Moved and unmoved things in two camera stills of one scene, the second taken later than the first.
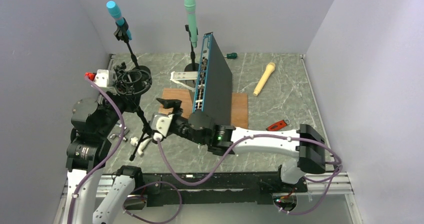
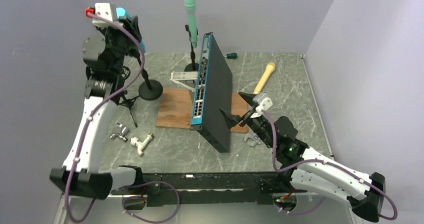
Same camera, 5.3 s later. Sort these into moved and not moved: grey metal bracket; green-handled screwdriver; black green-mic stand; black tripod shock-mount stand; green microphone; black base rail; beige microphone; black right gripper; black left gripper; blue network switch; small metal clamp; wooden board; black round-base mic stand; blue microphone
Moved: black round-base mic stand; black left gripper; black tripod shock-mount stand; black right gripper; blue microphone
Not moved: grey metal bracket; small metal clamp; blue network switch; black green-mic stand; green-handled screwdriver; beige microphone; green microphone; black base rail; wooden board
